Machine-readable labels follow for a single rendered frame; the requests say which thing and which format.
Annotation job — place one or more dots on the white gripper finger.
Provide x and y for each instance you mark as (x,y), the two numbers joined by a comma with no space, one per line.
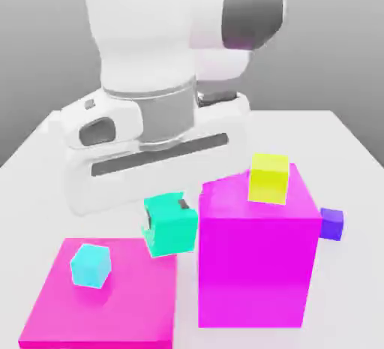
(148,219)
(183,204)

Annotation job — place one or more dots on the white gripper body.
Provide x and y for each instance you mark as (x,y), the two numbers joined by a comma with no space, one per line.
(120,187)

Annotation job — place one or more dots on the small teal cube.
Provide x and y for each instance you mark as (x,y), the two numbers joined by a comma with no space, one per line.
(172,229)

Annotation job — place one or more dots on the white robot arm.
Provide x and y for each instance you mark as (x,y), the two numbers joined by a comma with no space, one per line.
(141,39)

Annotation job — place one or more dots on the small cyan cube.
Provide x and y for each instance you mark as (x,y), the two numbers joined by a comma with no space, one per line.
(90,266)

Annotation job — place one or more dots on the small yellow cube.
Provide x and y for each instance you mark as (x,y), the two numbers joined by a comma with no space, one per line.
(268,184)

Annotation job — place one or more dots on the small purple cube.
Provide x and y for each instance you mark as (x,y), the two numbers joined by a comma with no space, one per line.
(332,224)

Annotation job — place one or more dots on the large tall magenta box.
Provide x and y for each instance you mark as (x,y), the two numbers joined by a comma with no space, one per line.
(258,268)

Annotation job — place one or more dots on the large flat pink box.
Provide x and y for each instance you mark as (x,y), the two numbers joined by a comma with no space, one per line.
(99,310)

